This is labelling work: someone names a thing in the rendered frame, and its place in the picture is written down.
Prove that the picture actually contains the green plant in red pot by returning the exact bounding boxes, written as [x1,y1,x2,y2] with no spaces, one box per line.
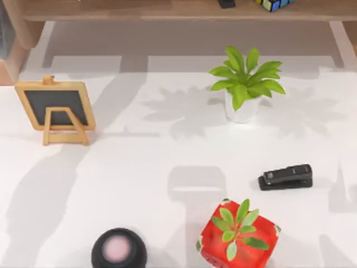
[195,198,282,268]

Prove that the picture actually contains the multicoloured puzzle cube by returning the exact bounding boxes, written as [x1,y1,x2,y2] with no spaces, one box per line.
[253,0,297,13]

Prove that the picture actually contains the black round pot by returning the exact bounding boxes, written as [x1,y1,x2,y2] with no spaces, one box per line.
[91,227,148,268]

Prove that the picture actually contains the green plant in white pot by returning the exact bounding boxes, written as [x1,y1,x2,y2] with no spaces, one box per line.
[209,45,287,124]

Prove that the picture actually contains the wooden shelf unit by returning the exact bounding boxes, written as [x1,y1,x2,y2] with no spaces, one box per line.
[0,0,357,86]

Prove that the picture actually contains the wooden framed blackboard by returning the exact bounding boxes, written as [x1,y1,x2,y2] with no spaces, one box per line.
[14,75,97,147]

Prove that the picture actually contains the black stapler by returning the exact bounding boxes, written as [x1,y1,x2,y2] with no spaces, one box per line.
[258,164,313,192]

